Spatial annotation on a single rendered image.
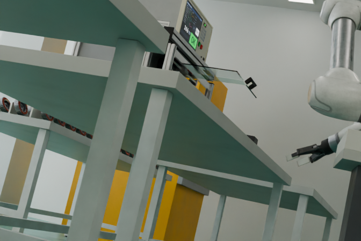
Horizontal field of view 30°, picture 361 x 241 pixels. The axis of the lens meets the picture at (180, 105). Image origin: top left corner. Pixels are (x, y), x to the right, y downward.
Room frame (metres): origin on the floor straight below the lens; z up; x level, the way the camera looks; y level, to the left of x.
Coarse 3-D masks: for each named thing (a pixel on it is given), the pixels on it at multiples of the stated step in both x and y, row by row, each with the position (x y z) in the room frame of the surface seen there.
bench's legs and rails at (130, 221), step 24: (168, 96) 1.92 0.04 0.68; (144, 144) 1.92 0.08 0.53; (144, 168) 1.92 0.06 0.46; (144, 192) 1.92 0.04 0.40; (0, 216) 2.91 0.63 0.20; (120, 216) 4.18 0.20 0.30; (0, 240) 2.06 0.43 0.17; (24, 240) 2.03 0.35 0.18; (48, 240) 2.02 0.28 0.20; (120, 240) 1.92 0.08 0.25; (144, 240) 4.12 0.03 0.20; (264, 240) 3.87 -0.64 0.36
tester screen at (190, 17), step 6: (186, 6) 2.86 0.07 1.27; (186, 12) 2.87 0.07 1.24; (192, 12) 2.94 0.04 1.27; (186, 18) 2.89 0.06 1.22; (192, 18) 2.96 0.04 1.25; (198, 18) 3.03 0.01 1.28; (186, 24) 2.91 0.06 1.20; (192, 24) 2.97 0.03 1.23; (198, 24) 3.05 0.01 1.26; (180, 30) 2.86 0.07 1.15
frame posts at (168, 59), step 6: (168, 42) 2.72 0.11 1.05; (168, 48) 2.72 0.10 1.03; (174, 48) 2.72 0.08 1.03; (144, 54) 2.75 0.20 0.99; (150, 54) 2.76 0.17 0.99; (168, 54) 2.72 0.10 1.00; (174, 54) 2.73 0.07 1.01; (144, 60) 2.76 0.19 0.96; (150, 60) 2.77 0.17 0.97; (168, 60) 2.72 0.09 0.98; (144, 66) 2.75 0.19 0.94; (168, 66) 2.71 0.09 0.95; (210, 90) 3.30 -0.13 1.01; (210, 96) 3.30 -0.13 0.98
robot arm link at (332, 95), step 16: (336, 0) 2.97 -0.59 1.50; (352, 0) 2.97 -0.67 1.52; (320, 16) 3.02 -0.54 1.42; (336, 16) 2.93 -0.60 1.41; (352, 16) 2.91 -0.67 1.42; (336, 32) 2.87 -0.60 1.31; (352, 32) 2.87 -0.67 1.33; (336, 48) 2.79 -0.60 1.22; (352, 48) 2.80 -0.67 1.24; (336, 64) 2.72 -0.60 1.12; (352, 64) 2.75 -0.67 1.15; (320, 80) 2.62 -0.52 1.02; (336, 80) 2.60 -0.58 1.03; (352, 80) 2.61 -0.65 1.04; (320, 96) 2.60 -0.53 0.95; (336, 96) 2.58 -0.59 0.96; (352, 96) 2.57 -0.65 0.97; (320, 112) 2.66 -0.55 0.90; (336, 112) 2.61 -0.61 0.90; (352, 112) 2.59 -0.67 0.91
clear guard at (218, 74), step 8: (192, 64) 3.06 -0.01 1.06; (200, 72) 3.17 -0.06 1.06; (208, 72) 3.13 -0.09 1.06; (216, 72) 3.09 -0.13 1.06; (224, 72) 3.05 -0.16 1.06; (232, 72) 3.02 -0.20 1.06; (216, 80) 3.24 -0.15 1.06; (224, 80) 3.21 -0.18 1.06; (232, 80) 3.17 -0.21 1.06; (240, 80) 3.13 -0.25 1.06; (248, 88) 3.02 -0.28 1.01
